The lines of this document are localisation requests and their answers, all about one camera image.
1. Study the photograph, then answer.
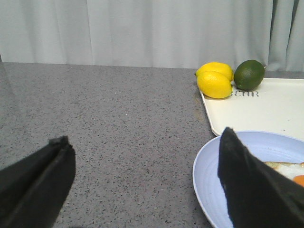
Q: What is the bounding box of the front yellow lemon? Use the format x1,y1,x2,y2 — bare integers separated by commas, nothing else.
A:
197,71,232,99

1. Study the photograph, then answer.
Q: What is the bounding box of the rear yellow lemon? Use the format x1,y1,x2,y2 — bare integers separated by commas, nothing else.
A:
195,62,234,81

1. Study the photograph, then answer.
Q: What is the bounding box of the bottom bread slice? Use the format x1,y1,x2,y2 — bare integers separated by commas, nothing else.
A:
265,161,304,170

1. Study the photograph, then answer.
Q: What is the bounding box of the light blue round plate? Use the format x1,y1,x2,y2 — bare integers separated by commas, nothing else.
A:
192,131,304,228

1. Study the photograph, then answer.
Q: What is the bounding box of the green lime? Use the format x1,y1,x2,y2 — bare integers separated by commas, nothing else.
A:
234,60,266,90

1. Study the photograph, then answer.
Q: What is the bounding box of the white grey curtain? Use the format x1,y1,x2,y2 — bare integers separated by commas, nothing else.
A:
0,0,304,71

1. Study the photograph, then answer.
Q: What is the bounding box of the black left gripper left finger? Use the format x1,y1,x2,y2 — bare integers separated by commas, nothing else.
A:
0,136,76,228

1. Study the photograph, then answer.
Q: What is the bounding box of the cream white tray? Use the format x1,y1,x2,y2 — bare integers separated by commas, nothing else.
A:
201,78,304,140

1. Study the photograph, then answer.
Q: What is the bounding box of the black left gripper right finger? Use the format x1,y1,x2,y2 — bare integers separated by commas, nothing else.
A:
218,127,304,228

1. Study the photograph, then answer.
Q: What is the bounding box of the yellow lemon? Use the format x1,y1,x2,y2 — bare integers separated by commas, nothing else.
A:
195,62,234,81
197,71,232,99

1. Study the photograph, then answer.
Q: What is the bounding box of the fried egg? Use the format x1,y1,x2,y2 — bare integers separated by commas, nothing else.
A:
275,162,304,187

